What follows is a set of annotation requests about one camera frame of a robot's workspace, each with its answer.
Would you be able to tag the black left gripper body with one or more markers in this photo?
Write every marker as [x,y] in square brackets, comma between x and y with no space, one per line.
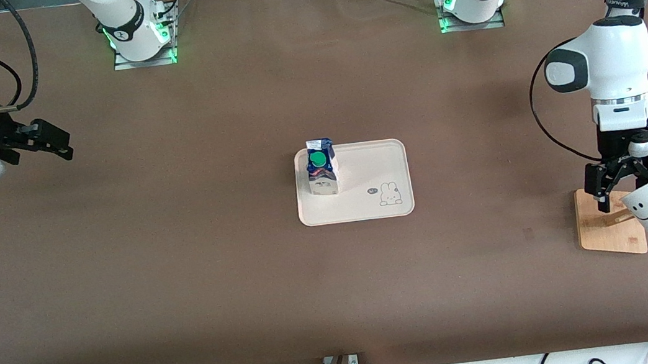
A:
[612,145]

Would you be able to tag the blue white milk carton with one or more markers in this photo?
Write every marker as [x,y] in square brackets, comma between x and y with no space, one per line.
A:
[323,176]

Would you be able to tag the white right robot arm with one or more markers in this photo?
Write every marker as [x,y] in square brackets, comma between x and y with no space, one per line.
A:
[127,20]

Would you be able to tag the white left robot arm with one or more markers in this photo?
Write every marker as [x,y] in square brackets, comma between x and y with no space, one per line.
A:
[615,62]

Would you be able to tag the cream tray with rabbit print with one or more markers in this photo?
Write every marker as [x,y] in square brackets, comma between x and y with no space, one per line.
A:
[366,170]

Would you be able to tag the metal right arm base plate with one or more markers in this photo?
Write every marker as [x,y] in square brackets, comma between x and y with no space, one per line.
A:
[145,62]

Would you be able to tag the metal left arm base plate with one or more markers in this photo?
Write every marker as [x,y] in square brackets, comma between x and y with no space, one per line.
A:
[472,26]

